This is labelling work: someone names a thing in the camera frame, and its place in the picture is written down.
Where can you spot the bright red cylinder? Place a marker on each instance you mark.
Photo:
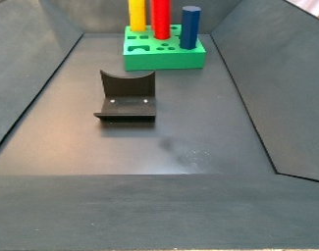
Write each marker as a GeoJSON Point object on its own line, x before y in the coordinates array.
{"type": "Point", "coordinates": [162, 18]}

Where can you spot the green foam shape-sorter board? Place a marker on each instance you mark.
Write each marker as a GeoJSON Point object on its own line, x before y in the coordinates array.
{"type": "Point", "coordinates": [147, 53]}

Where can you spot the black curved cradle stand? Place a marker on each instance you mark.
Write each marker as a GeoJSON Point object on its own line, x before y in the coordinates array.
{"type": "Point", "coordinates": [129, 97]}

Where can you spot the blue hexagonal prism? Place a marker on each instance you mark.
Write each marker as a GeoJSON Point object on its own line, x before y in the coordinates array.
{"type": "Point", "coordinates": [190, 26]}

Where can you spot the yellow rectangular block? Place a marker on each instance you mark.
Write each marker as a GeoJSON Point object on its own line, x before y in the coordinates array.
{"type": "Point", "coordinates": [137, 14]}

